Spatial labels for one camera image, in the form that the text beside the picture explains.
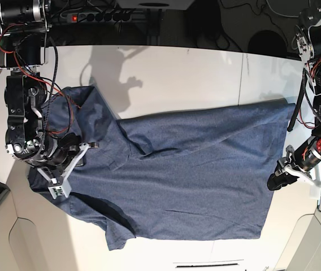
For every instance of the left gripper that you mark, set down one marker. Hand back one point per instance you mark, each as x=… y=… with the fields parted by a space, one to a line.
x=304 y=158

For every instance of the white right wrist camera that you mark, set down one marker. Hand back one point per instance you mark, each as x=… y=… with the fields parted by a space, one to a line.
x=59 y=189

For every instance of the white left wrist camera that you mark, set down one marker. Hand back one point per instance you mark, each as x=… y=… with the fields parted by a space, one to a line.
x=315 y=192

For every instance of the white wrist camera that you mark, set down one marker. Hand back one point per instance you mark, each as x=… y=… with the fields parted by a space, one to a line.
x=59 y=189
x=315 y=192

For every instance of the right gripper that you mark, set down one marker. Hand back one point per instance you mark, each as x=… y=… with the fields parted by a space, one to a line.
x=50 y=154

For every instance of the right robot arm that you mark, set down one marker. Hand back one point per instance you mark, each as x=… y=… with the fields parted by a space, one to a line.
x=39 y=115

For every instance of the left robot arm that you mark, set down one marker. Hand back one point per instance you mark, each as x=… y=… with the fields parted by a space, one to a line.
x=308 y=38

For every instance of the black power strip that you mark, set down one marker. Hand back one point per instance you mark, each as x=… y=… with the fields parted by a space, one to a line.
x=96 y=17

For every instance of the blue grey t-shirt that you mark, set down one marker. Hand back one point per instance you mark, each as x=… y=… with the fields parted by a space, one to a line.
x=195 y=175

